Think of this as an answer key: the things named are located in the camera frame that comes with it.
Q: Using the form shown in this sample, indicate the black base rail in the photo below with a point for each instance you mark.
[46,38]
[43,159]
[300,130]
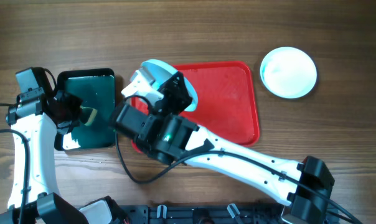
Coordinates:
[255,214]

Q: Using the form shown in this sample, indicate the red plastic tray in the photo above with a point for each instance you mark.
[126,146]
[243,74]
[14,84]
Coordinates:
[226,100]

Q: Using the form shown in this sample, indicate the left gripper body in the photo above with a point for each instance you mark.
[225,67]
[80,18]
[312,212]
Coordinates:
[71,113]

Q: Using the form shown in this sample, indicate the green yellow sponge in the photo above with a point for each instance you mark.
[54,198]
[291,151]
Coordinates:
[87,115]

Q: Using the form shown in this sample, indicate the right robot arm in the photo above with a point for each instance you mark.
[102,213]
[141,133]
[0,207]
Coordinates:
[163,134]

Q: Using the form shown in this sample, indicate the white plate top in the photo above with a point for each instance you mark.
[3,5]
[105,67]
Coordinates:
[288,72]

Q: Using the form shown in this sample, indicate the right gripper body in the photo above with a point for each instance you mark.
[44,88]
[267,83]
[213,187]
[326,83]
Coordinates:
[172,89]

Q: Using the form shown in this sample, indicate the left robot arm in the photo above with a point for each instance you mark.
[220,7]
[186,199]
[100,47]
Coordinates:
[35,121]

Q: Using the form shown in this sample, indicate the white plate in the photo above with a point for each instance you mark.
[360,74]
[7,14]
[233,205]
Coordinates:
[163,70]
[288,72]

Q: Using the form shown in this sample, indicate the black water tray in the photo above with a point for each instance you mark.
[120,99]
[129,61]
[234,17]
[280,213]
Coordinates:
[96,87]

